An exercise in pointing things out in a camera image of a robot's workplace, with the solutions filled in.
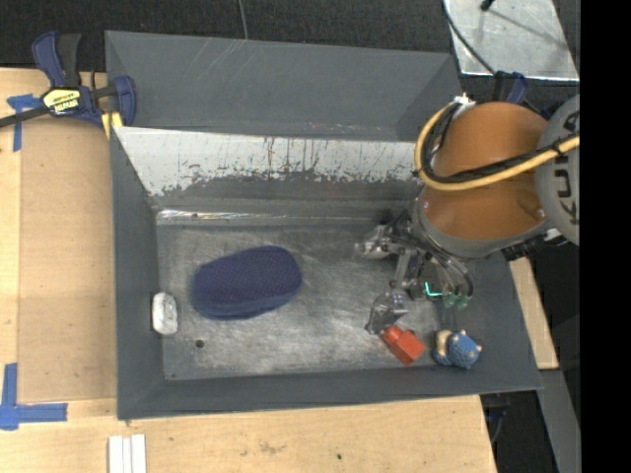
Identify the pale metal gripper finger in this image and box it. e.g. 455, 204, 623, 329
364, 289, 411, 337
353, 224, 396, 262

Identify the red toy block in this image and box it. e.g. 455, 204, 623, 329
380, 323, 427, 367

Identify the blue toy bear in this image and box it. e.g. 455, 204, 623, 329
431, 328, 484, 371

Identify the grey metal bin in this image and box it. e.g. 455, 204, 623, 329
103, 30, 544, 421

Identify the dark blue oval sponge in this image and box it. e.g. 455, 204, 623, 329
188, 244, 304, 321

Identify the pale wood board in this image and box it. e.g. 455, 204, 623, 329
17, 69, 120, 406

